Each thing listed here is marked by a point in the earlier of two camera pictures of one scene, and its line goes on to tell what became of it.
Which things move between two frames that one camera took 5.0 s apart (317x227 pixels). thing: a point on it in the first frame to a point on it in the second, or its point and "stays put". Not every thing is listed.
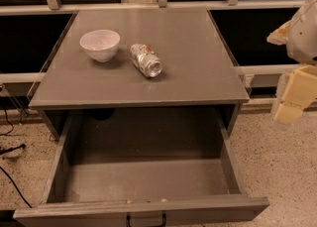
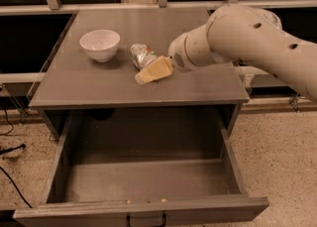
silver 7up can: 148,61 stays put
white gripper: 304,38 to 177,54
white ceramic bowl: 102,44 stays put
